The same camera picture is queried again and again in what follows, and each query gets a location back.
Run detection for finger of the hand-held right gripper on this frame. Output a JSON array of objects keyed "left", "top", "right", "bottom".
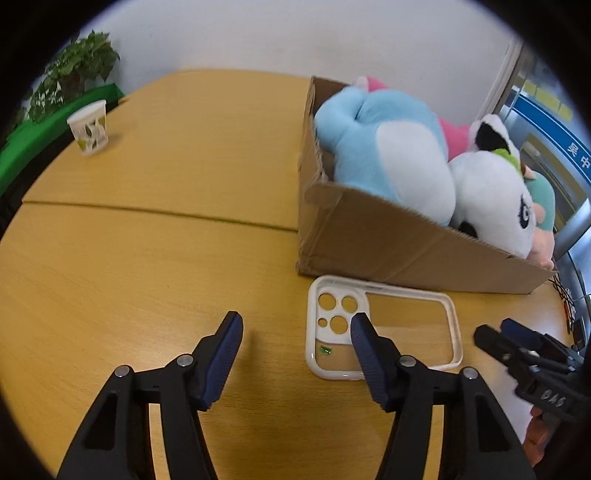
[
  {"left": 501, "top": 318, "right": 583, "bottom": 364},
  {"left": 474, "top": 324, "right": 570, "bottom": 374}
]

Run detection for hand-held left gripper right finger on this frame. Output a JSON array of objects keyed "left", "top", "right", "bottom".
[{"left": 350, "top": 313, "right": 536, "bottom": 480}]

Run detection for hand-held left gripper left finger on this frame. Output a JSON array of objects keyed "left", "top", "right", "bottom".
[{"left": 55, "top": 311, "right": 244, "bottom": 480}]

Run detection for clear white phone case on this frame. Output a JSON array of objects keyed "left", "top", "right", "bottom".
[{"left": 304, "top": 275, "right": 464, "bottom": 381}]

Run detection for cardboard box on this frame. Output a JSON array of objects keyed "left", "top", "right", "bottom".
[{"left": 295, "top": 76, "right": 557, "bottom": 295}]

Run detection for pastel striped plush toy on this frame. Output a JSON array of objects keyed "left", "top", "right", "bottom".
[{"left": 519, "top": 166, "right": 557, "bottom": 271}]

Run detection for panda plush toy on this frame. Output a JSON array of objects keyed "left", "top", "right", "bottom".
[{"left": 450, "top": 114, "right": 541, "bottom": 259}]

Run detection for pink plush toy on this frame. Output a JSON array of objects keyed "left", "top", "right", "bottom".
[{"left": 353, "top": 76, "right": 474, "bottom": 162}]

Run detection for light blue plush toy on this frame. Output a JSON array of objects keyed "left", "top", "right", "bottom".
[{"left": 314, "top": 85, "right": 458, "bottom": 227}]

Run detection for person's right hand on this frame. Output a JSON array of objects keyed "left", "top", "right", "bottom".
[{"left": 523, "top": 404, "right": 561, "bottom": 468}]

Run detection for blue glass sign strip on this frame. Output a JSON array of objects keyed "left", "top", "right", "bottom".
[{"left": 512, "top": 85, "right": 591, "bottom": 185}]

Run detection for yellow sticky notes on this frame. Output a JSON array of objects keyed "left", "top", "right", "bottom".
[{"left": 526, "top": 80, "right": 573, "bottom": 118}]

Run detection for patterned paper cup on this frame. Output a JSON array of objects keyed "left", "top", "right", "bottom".
[{"left": 67, "top": 99, "right": 110, "bottom": 157}]

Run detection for large potted plant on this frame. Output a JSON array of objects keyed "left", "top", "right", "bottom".
[{"left": 28, "top": 30, "right": 121, "bottom": 123}]

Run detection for grey metal post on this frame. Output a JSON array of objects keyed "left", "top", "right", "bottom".
[{"left": 553, "top": 198, "right": 591, "bottom": 260}]

